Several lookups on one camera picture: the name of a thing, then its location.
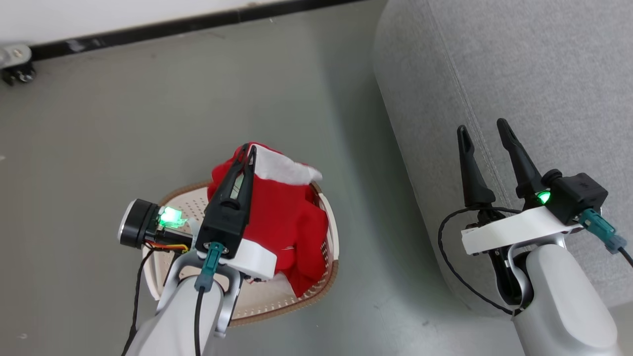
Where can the black baseboard strip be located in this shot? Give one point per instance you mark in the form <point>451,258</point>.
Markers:
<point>148,29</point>

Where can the red garment with white trim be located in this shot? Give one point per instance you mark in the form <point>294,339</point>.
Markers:
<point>282,212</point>

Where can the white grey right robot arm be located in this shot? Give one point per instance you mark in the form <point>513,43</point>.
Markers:
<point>564,296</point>

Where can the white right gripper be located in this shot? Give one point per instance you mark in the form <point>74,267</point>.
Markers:
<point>519,227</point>

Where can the grey fabric sofa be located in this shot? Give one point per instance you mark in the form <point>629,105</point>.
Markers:
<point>519,59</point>

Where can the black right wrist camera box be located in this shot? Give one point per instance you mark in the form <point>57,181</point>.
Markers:
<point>576,195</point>

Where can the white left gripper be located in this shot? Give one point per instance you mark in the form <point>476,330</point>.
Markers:
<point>257,259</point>

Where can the metal caster with black wheel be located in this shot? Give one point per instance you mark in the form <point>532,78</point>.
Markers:
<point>17,74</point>

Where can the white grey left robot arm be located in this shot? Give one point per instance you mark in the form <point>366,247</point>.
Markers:
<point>173,316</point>

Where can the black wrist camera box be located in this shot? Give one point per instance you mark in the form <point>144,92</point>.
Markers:
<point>576,195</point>
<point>222,230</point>

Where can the cream perforated laundry basket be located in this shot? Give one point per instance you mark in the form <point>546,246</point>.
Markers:
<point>267,301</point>

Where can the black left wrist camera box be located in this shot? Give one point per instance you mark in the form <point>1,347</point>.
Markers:
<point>222,230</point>

